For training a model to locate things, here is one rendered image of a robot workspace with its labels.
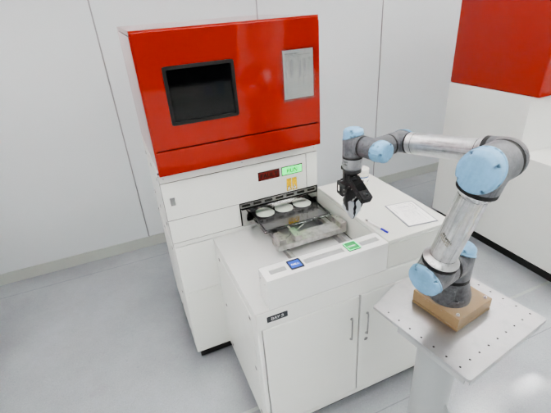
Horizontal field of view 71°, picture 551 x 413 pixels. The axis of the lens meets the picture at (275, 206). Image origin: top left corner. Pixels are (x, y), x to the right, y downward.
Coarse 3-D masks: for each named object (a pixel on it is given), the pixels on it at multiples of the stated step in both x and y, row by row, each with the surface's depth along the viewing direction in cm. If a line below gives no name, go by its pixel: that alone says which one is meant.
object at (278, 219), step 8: (272, 208) 207; (296, 208) 205; (304, 208) 205; (312, 208) 204; (320, 208) 204; (256, 216) 200; (272, 216) 199; (280, 216) 199; (288, 216) 198; (296, 216) 198; (304, 216) 197; (312, 216) 197; (264, 224) 193; (272, 224) 193; (280, 224) 192; (288, 224) 192
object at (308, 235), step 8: (328, 224) 193; (304, 232) 188; (312, 232) 187; (320, 232) 187; (328, 232) 186; (336, 232) 188; (272, 240) 184; (288, 240) 182; (304, 240) 183; (312, 240) 185; (280, 248) 179; (288, 248) 181
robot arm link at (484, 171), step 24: (504, 144) 101; (456, 168) 103; (480, 168) 98; (504, 168) 96; (480, 192) 100; (456, 216) 110; (480, 216) 109; (456, 240) 114; (432, 264) 121; (456, 264) 121; (432, 288) 123
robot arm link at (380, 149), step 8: (384, 136) 134; (392, 136) 135; (360, 144) 134; (368, 144) 131; (376, 144) 129; (384, 144) 128; (392, 144) 133; (360, 152) 134; (368, 152) 131; (376, 152) 128; (384, 152) 128; (392, 152) 131; (376, 160) 130; (384, 160) 130
